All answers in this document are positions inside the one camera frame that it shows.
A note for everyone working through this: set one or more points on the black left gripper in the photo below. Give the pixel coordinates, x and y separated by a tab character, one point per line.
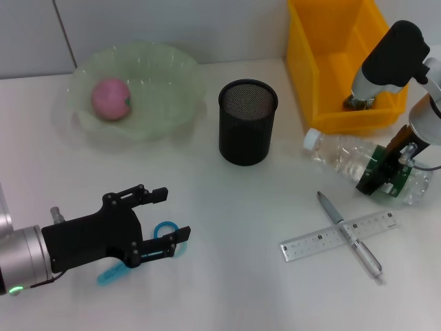
89	238

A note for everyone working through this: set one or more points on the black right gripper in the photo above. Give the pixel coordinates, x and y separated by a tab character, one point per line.
396	151

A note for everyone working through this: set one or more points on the clear green-label water bottle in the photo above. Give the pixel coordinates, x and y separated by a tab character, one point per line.
337	153

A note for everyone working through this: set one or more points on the green plastic wrapper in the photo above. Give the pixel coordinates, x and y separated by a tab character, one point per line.
356	104

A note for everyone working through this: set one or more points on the pink toy peach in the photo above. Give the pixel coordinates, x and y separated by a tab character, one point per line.
110	98

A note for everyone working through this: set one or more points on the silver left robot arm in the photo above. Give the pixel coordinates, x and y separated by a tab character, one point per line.
20	258

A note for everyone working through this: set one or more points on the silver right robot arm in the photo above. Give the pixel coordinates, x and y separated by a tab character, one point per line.
392	51

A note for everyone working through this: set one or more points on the silver ballpoint pen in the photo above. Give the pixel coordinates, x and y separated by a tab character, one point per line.
332	212

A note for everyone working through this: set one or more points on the blue scissors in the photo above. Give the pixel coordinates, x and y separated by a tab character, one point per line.
110	274

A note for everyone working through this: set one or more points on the clear plastic ruler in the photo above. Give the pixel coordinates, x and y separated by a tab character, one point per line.
310	243

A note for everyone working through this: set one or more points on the black mesh pen cup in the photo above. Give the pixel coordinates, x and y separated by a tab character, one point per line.
246	138

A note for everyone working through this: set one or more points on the green glass fruit plate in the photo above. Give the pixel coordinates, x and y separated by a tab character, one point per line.
165	89

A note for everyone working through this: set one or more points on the yellow plastic bin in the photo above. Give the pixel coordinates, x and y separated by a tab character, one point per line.
327	69

